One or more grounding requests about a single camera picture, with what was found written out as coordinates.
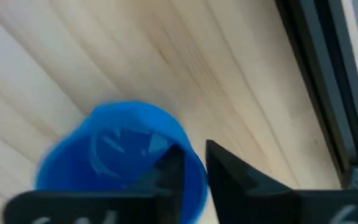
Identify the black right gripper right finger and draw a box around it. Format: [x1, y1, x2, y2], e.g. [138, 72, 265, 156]
[205, 139, 358, 224]

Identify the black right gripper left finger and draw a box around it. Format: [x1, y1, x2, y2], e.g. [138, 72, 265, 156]
[1, 144, 186, 224]

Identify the blue measuring cup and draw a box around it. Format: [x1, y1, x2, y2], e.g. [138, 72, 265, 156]
[34, 100, 209, 224]

